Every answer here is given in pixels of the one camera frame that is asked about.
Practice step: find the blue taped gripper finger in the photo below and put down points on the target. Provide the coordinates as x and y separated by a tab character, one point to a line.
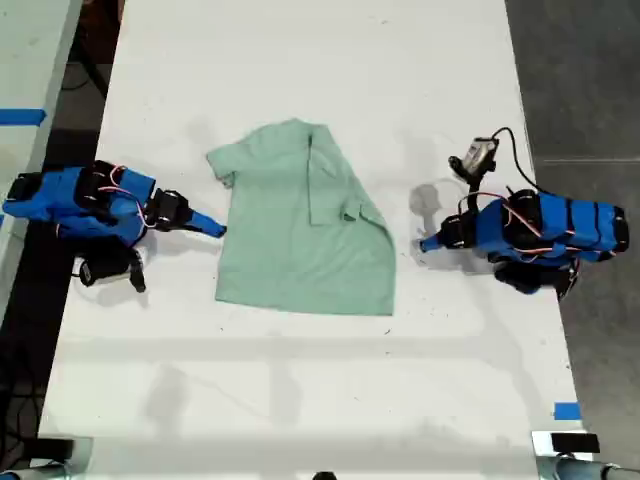
207	222
433	239
435	247
206	230

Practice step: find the pale green T-shirt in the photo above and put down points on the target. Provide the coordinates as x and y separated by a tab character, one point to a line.
300	250

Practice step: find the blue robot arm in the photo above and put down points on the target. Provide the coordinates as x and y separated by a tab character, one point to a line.
60	200
575	225

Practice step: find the long blue tape strip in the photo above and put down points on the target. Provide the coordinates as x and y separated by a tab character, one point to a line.
22	117

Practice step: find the pale side table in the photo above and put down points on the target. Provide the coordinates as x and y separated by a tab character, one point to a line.
30	60

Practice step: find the short blue tape strip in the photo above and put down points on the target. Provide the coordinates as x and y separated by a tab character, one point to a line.
567	411

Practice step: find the small black box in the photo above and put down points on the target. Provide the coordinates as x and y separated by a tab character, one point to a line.
575	443
56	447

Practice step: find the small dark round object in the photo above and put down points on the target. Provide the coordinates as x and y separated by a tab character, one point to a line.
324	476

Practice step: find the grey metal pipe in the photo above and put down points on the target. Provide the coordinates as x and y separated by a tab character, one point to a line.
40	472
575	470

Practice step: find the black camera stalk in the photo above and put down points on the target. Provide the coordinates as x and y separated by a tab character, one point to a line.
476	186

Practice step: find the silver black camera box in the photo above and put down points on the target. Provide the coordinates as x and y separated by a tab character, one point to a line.
477	155

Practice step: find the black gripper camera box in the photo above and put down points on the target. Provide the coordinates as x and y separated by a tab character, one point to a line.
105	267

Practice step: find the silver metal bracket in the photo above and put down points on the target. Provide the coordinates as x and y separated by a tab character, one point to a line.
82	450
541	442

